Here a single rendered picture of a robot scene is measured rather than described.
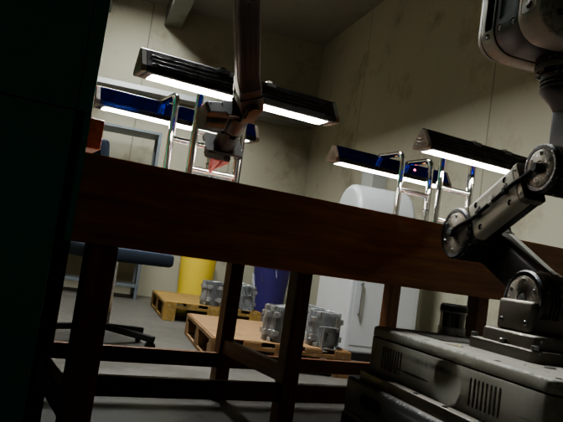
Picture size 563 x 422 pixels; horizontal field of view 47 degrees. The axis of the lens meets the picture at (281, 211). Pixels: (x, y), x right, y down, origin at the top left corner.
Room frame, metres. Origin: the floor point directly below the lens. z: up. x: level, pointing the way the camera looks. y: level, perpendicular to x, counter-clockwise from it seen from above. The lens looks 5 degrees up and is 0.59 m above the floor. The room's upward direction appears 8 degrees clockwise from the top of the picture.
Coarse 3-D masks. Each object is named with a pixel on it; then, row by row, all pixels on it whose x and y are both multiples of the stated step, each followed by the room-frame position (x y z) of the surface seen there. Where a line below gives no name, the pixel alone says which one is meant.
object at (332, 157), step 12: (336, 156) 2.60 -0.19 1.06; (348, 156) 2.63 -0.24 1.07; (360, 156) 2.67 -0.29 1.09; (372, 156) 2.71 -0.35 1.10; (372, 168) 2.68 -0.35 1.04; (384, 168) 2.71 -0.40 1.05; (396, 168) 2.74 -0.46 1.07; (408, 168) 2.78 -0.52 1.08; (420, 168) 2.82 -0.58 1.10; (420, 180) 2.80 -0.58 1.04; (444, 180) 2.87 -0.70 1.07
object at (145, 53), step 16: (144, 48) 1.69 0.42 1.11; (144, 64) 1.66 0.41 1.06; (160, 64) 1.68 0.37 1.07; (176, 64) 1.71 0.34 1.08; (192, 64) 1.74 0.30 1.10; (176, 80) 1.71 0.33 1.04; (192, 80) 1.72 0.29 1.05; (208, 80) 1.74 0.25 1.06; (224, 80) 1.77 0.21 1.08; (272, 96) 1.83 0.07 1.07; (288, 96) 1.87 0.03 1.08; (304, 96) 1.91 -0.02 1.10; (304, 112) 1.88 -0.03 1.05; (320, 112) 1.90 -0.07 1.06; (336, 112) 1.94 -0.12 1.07
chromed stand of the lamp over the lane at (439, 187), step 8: (480, 144) 2.23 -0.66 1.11; (504, 152) 2.29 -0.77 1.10; (440, 160) 2.38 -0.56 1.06; (440, 168) 2.38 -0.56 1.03; (472, 168) 2.44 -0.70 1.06; (440, 176) 2.37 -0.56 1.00; (472, 176) 2.44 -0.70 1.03; (440, 184) 2.37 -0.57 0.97; (472, 184) 2.44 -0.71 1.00; (440, 192) 2.37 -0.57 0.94; (448, 192) 2.41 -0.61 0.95; (456, 192) 2.41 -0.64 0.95; (464, 192) 2.43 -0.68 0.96; (472, 192) 2.45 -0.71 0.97; (440, 200) 2.38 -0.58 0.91; (432, 216) 2.38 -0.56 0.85
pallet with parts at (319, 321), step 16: (272, 304) 3.87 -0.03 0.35; (192, 320) 4.45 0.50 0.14; (208, 320) 4.44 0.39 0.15; (240, 320) 4.78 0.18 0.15; (272, 320) 3.74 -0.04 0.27; (320, 320) 3.81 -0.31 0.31; (336, 320) 3.84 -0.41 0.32; (192, 336) 4.52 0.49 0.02; (208, 336) 3.72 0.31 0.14; (240, 336) 3.80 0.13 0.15; (256, 336) 3.91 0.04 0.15; (272, 336) 3.74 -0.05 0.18; (304, 336) 3.88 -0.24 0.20; (320, 336) 3.78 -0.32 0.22; (336, 336) 3.80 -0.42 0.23; (272, 352) 3.67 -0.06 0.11; (304, 352) 3.71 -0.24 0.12; (320, 352) 3.74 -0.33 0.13; (336, 352) 3.76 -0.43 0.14
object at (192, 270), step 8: (184, 256) 7.32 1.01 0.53; (184, 264) 7.31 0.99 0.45; (192, 264) 7.27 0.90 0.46; (200, 264) 7.27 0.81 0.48; (208, 264) 7.31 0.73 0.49; (184, 272) 7.30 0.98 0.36; (192, 272) 7.27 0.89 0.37; (200, 272) 7.28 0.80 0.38; (208, 272) 7.33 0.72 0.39; (184, 280) 7.30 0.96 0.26; (192, 280) 7.27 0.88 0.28; (200, 280) 7.29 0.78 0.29; (184, 288) 7.30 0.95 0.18; (192, 288) 7.28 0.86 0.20; (200, 288) 7.30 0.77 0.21
